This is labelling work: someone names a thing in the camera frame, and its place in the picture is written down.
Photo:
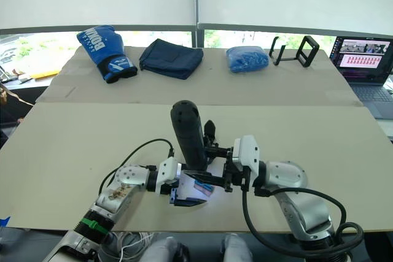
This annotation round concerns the blue plastic bag bundle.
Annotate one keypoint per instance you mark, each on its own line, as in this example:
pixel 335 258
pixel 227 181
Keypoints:
pixel 247 59

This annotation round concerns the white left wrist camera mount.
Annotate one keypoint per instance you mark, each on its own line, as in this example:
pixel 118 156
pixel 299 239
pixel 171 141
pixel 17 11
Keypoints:
pixel 167 171

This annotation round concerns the grey window frame post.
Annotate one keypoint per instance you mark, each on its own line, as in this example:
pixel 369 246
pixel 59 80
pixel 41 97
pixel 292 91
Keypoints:
pixel 200 38

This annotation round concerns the grey rounded shape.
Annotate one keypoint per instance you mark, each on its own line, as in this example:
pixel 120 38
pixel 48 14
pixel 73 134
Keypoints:
pixel 162 249
pixel 236 248

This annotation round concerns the large beige cardboard sheet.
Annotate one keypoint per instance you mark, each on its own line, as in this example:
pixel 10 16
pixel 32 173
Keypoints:
pixel 76 157

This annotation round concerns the black rectangular frame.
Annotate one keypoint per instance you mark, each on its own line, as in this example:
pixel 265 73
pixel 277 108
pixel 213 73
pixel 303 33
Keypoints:
pixel 308 62

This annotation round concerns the white paper sheet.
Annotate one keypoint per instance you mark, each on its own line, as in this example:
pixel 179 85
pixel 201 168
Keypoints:
pixel 188 191

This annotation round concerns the blue boxing glove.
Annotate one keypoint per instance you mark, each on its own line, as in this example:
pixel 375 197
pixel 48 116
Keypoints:
pixel 102 50

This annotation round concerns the open laptop computer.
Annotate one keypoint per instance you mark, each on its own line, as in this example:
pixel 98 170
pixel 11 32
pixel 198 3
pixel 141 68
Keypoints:
pixel 362 56

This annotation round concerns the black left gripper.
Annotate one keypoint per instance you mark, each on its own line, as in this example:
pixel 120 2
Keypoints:
pixel 173 196

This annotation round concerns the small blue screw box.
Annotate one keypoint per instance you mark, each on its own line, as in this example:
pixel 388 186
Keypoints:
pixel 203 188

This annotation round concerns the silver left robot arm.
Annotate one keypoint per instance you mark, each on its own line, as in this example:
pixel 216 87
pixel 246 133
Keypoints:
pixel 122 179

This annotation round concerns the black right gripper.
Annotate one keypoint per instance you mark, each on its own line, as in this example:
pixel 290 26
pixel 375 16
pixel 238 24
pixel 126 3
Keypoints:
pixel 236 179

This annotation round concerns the person in dark clothing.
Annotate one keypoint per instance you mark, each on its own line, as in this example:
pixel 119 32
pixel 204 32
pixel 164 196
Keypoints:
pixel 9 114

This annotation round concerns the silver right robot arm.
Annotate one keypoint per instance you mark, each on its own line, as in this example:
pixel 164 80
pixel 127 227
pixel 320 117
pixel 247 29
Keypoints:
pixel 294 182

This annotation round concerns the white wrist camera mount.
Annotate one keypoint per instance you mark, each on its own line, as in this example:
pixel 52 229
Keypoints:
pixel 167 171
pixel 247 154

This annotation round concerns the creased brown cardboard sheet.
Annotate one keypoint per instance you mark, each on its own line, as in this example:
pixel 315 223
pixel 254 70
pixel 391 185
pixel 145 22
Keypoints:
pixel 215 90

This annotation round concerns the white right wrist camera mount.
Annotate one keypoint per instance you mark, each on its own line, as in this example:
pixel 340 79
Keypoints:
pixel 247 154

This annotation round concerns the black pointed finger piece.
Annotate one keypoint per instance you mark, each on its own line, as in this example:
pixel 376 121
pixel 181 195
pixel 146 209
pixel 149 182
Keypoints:
pixel 210 127

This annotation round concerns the blue tape piece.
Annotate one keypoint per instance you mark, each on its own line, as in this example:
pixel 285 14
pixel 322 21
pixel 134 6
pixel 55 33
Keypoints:
pixel 4 222

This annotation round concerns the folded navy cloth bag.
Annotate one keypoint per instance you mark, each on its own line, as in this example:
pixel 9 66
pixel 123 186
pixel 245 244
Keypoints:
pixel 170 58

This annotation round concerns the yellow envelope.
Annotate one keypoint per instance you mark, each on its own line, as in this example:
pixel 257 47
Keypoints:
pixel 43 75

